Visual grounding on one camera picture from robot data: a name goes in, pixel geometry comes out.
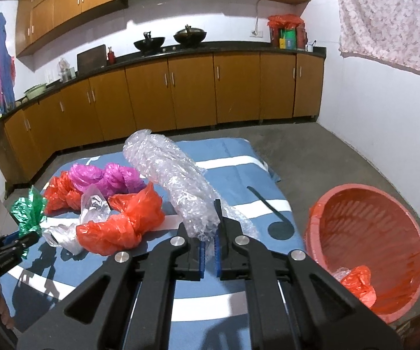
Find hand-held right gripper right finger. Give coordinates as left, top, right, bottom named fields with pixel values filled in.
left=213, top=199, right=405, bottom=350

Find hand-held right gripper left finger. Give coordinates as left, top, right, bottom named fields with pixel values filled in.
left=16, top=223, right=208, bottom=350

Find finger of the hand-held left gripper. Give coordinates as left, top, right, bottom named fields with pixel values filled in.
left=0, top=230, right=40, bottom=253

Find green plastic bag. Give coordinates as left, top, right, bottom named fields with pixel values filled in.
left=10, top=186, right=47, bottom=238

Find clear bubble wrap roll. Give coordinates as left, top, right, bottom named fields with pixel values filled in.
left=122, top=129, right=259, bottom=242

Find red plastic bag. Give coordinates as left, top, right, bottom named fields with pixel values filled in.
left=44, top=175, right=84, bottom=214
left=340, top=265, right=377, bottom=309
left=76, top=213, right=146, bottom=257
left=107, top=181, right=166, bottom=231

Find red plastic basket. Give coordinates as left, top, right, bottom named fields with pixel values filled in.
left=304, top=185, right=420, bottom=324

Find white plastic bag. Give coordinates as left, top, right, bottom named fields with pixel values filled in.
left=43, top=225, right=84, bottom=255

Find small clear plastic bag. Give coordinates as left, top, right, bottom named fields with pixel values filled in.
left=80, top=185, right=111, bottom=224

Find blue striped music-note tablecloth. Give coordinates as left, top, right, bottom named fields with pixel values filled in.
left=0, top=138, right=305, bottom=350

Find magenta plastic bag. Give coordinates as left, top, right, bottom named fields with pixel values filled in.
left=68, top=162, right=148, bottom=195

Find green basin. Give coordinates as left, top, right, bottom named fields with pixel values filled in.
left=24, top=83, right=48, bottom=100

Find clear jar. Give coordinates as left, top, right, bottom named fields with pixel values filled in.
left=58, top=57, right=71, bottom=82

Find wooden base cabinets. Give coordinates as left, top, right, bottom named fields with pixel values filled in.
left=0, top=52, right=325, bottom=191

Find dark cutting board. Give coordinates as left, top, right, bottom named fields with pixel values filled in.
left=76, top=44, right=108, bottom=72

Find black kitchen countertop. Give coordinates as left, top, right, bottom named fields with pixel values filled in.
left=0, top=41, right=326, bottom=126

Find green box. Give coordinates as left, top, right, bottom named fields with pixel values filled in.
left=283, top=29, right=298, bottom=49

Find black wok with lid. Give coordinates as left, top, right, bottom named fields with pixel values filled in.
left=173, top=24, right=208, bottom=46

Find long wooden upper cabinet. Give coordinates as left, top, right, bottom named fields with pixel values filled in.
left=15, top=0, right=129, bottom=58

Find red bag covered containers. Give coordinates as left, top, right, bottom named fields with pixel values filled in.
left=267, top=14, right=308, bottom=49

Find floral hanging sheet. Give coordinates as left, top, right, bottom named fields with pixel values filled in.
left=332, top=0, right=420, bottom=92

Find black wok with handle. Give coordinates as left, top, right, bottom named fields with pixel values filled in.
left=133, top=31, right=166, bottom=53

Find white outlet cable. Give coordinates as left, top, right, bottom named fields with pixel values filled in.
left=253, top=0, right=266, bottom=33

